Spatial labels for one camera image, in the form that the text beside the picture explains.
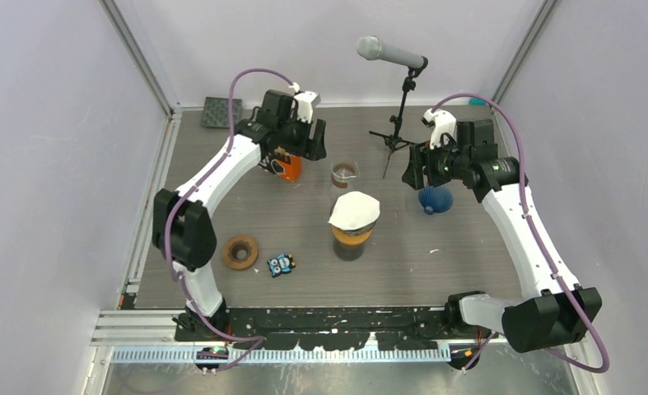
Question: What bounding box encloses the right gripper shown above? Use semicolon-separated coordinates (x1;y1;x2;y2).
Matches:
403;133;470;190

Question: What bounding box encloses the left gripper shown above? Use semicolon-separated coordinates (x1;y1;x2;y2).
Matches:
278;112;327;161

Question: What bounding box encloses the glass carafe with wooden collar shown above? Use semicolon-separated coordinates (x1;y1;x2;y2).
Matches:
330;161;359;189

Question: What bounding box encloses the white paper coffee filter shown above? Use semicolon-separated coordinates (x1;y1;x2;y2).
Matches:
328;191;380;231

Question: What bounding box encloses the dark glass carafe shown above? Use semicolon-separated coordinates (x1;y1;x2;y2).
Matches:
333;240;365;262

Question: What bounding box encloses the dark wooden dripper ring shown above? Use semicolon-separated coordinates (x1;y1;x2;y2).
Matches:
221;235;260;272

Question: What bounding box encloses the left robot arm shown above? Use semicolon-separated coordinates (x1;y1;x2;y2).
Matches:
152;90;326;341

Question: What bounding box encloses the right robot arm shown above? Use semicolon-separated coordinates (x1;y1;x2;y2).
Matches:
402;118;602;353

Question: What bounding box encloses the orange coffee filter bag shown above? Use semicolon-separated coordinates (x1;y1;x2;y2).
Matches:
259;152;302;183

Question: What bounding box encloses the blue ribbed dripper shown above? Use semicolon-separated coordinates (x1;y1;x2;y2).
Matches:
417;186;454;216

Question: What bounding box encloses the black microphone tripod stand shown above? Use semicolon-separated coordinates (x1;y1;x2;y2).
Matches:
368;67;423;178

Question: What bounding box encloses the dark grey studded plate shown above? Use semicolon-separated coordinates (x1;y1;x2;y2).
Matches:
200;96;243;129

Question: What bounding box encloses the grey microphone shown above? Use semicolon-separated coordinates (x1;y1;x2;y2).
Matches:
356;35;428;70

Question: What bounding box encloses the blue owl toy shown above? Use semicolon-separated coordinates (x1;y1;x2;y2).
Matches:
267;253;296;278

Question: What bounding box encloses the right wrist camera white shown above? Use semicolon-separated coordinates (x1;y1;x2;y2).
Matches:
422;108;457;150

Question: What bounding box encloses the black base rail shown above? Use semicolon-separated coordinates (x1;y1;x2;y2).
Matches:
170;304;502;353

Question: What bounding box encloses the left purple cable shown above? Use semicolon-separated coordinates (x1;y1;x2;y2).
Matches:
162;67;301;372

